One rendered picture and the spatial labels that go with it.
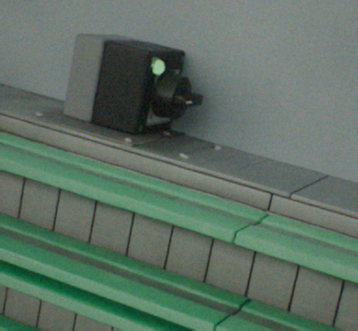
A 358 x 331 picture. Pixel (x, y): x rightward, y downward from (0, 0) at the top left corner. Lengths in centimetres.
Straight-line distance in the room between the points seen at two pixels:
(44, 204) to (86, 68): 13
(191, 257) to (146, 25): 26
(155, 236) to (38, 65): 28
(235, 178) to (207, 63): 17
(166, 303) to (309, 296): 12
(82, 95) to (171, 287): 21
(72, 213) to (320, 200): 23
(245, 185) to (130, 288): 13
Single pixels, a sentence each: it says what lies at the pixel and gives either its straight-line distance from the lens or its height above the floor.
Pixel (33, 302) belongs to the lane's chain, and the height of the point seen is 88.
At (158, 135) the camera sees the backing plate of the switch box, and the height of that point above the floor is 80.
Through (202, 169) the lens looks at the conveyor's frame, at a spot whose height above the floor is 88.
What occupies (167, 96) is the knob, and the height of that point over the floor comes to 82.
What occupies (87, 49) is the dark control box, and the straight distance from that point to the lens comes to 85.
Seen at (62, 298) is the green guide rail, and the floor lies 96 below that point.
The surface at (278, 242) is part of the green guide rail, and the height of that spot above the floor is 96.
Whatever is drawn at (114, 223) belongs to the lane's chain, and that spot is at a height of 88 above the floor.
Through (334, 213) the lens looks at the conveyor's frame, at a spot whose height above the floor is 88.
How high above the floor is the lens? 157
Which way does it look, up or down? 65 degrees down
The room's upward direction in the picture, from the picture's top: 108 degrees counter-clockwise
